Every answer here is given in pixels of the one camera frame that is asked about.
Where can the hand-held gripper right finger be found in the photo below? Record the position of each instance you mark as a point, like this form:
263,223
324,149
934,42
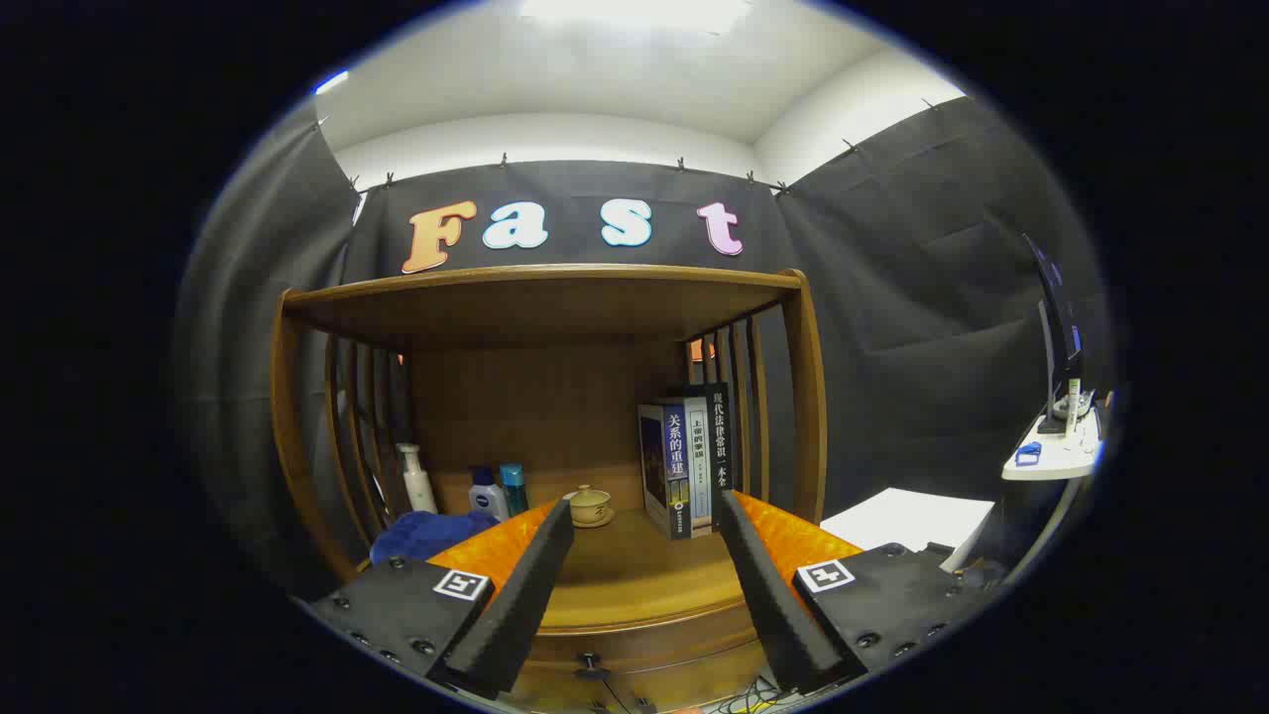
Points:
763,595

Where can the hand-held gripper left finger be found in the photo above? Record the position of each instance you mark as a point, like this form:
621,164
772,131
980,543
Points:
525,595

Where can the wooden drawer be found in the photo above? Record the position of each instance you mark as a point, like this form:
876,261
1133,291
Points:
674,654

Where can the wooden cabinet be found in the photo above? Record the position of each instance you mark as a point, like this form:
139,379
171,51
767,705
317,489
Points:
545,307

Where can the white blue-capped lotion bottle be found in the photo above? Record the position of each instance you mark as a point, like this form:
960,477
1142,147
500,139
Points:
487,501

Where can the teal bottle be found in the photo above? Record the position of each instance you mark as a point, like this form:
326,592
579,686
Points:
514,491

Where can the beige lidded tea cup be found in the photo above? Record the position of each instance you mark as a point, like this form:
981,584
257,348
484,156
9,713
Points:
589,506

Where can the blue towel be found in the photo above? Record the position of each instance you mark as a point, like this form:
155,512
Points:
426,535

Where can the light blue book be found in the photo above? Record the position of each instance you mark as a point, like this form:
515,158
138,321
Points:
700,466

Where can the white pump bottle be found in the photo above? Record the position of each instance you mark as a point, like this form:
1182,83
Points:
417,486

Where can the black book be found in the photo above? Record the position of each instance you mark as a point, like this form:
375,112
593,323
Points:
722,446

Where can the dark blue book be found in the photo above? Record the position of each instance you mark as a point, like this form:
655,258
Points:
664,476

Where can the white storage unit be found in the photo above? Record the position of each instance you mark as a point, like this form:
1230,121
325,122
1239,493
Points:
902,521

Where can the white desk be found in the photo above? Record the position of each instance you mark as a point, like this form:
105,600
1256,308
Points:
1061,456

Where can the black monitor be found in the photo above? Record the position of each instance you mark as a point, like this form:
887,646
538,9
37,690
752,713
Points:
1059,327

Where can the ceiling light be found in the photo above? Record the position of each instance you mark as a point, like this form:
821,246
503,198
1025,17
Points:
634,12

